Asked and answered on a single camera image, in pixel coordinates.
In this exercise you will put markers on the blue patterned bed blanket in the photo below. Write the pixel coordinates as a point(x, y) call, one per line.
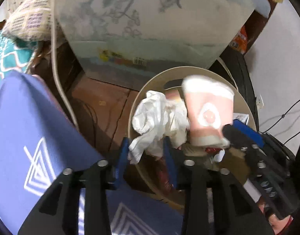
point(37, 142)

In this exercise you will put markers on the teal white patterned quilt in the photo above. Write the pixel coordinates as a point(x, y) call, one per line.
point(15, 54)

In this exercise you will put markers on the grey patterned pillow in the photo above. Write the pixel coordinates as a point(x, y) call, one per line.
point(31, 21)

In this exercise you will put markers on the white tissue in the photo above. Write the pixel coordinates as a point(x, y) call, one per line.
point(157, 116)

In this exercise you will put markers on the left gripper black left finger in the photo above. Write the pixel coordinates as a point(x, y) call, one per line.
point(57, 210)

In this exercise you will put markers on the clear plastic storage box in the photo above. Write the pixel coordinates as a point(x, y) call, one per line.
point(127, 42)

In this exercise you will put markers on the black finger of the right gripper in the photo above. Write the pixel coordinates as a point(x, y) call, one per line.
point(249, 132)
point(237, 139)

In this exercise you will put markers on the beige round trash bin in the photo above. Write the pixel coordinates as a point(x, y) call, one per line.
point(234, 160)

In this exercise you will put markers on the pink white paper cup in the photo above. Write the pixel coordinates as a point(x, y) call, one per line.
point(210, 107)

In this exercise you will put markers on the person right hand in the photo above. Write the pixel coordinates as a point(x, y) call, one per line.
point(278, 226)

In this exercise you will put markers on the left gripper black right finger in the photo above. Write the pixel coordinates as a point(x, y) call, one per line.
point(215, 202)

